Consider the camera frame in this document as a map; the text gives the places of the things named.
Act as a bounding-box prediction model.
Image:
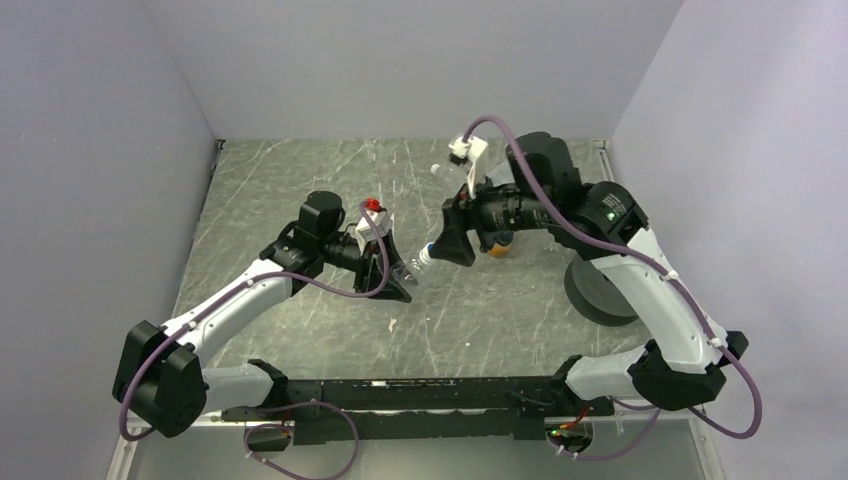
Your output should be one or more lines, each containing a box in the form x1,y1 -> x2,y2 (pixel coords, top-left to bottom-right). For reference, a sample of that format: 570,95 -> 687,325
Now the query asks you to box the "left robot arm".
112,191 -> 411,442

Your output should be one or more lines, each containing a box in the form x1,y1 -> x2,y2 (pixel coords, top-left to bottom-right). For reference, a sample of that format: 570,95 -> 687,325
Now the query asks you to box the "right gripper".
428,165 -> 553,267

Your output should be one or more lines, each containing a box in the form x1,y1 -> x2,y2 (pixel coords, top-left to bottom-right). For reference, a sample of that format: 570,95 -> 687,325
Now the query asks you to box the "clear crushed plastic bottle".
392,253 -> 433,287

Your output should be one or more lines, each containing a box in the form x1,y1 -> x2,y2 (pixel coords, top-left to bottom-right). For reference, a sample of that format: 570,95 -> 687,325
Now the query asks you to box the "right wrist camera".
449,135 -> 489,199

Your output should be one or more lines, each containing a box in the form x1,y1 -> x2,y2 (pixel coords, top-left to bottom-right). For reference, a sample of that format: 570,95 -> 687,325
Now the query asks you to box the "orange juice bottle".
487,231 -> 514,257

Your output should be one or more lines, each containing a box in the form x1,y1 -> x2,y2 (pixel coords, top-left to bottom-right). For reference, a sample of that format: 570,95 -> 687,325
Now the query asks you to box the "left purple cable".
117,205 -> 392,443

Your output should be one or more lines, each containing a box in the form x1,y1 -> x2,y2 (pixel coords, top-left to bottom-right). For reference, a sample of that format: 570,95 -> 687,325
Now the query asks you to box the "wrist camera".
449,135 -> 489,199
354,197 -> 393,253

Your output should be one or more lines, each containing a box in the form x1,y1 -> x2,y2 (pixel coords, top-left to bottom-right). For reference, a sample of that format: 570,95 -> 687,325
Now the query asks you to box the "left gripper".
320,230 -> 416,303

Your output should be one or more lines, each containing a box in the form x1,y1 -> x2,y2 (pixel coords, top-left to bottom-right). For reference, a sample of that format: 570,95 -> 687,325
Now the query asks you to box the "short clear plastic bottle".
430,162 -> 467,197

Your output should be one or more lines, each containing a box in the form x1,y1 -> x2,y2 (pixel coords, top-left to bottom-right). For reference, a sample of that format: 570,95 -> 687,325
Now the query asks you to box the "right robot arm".
429,132 -> 748,415

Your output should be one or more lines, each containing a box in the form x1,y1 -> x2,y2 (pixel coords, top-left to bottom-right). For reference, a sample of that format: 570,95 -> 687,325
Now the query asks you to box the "purple cable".
463,115 -> 763,463
117,205 -> 392,443

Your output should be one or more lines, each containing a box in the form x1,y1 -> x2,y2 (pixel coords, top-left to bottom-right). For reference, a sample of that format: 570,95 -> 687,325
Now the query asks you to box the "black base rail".
222,376 -> 615,446

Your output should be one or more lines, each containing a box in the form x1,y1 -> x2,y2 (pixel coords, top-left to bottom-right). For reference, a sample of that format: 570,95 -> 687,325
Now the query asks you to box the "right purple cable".
463,115 -> 763,463

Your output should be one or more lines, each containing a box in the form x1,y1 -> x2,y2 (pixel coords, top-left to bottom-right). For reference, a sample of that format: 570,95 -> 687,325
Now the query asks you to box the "aluminium frame rail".
105,140 -> 723,480

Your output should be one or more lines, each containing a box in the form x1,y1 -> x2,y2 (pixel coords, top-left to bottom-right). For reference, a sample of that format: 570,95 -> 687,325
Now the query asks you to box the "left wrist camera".
354,197 -> 393,253

